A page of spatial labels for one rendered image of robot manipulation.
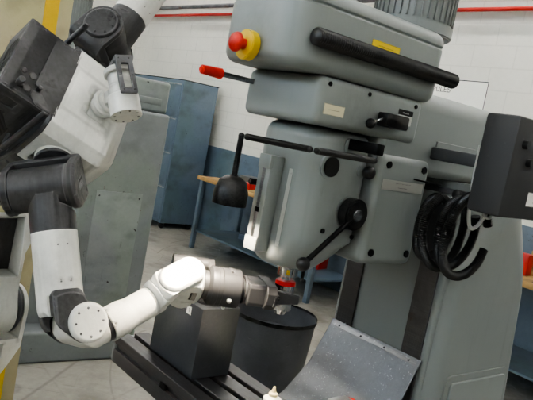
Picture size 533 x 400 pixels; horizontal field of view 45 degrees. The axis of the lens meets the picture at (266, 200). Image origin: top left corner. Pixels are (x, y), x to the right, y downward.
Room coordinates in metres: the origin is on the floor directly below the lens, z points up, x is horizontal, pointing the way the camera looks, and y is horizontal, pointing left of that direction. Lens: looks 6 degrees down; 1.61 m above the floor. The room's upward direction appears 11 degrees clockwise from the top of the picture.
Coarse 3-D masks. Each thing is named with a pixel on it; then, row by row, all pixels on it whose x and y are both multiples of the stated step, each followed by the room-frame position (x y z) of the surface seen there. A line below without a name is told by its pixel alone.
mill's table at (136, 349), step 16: (128, 336) 1.81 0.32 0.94; (144, 336) 1.83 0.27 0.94; (112, 352) 1.81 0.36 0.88; (128, 352) 1.74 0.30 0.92; (144, 352) 1.71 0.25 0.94; (128, 368) 1.73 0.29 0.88; (144, 368) 1.68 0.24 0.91; (160, 368) 1.62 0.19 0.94; (176, 368) 1.66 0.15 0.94; (144, 384) 1.65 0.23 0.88; (160, 384) 1.59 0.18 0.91; (176, 384) 1.55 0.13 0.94; (192, 384) 1.56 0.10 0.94; (208, 384) 1.58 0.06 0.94; (224, 384) 1.60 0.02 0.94; (240, 384) 1.62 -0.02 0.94; (256, 384) 1.64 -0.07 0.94
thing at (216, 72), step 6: (204, 66) 1.37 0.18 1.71; (210, 66) 1.39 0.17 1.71; (204, 72) 1.37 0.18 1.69; (210, 72) 1.38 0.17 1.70; (216, 72) 1.39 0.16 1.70; (222, 72) 1.40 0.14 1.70; (228, 78) 1.42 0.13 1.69; (234, 78) 1.43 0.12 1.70; (240, 78) 1.44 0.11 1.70; (246, 78) 1.45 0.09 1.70
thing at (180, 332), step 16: (192, 304) 1.62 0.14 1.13; (160, 320) 1.73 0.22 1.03; (176, 320) 1.67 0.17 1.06; (192, 320) 1.61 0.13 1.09; (208, 320) 1.60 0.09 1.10; (224, 320) 1.63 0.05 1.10; (160, 336) 1.71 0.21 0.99; (176, 336) 1.66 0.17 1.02; (192, 336) 1.60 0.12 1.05; (208, 336) 1.60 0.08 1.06; (224, 336) 1.64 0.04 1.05; (160, 352) 1.70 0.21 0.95; (176, 352) 1.65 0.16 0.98; (192, 352) 1.59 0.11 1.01; (208, 352) 1.61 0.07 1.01; (224, 352) 1.64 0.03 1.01; (192, 368) 1.59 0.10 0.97; (208, 368) 1.62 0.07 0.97; (224, 368) 1.65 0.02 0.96
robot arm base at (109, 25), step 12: (96, 12) 1.52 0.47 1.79; (108, 12) 1.52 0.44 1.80; (72, 24) 1.51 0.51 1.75; (96, 24) 1.50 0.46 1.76; (108, 24) 1.51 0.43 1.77; (120, 24) 1.51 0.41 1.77; (84, 36) 1.50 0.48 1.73; (96, 36) 1.49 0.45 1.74; (108, 36) 1.50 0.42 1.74; (84, 48) 1.52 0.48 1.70; (96, 48) 1.49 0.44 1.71; (96, 60) 1.52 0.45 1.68; (108, 60) 1.54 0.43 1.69; (132, 60) 1.63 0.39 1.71
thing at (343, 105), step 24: (264, 72) 1.44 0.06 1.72; (288, 72) 1.39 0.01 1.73; (264, 96) 1.43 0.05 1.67; (288, 96) 1.37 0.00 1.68; (312, 96) 1.31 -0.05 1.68; (336, 96) 1.33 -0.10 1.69; (360, 96) 1.38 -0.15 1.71; (384, 96) 1.43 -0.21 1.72; (288, 120) 1.43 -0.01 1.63; (312, 120) 1.31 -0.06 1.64; (336, 120) 1.34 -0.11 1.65; (360, 120) 1.39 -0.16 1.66
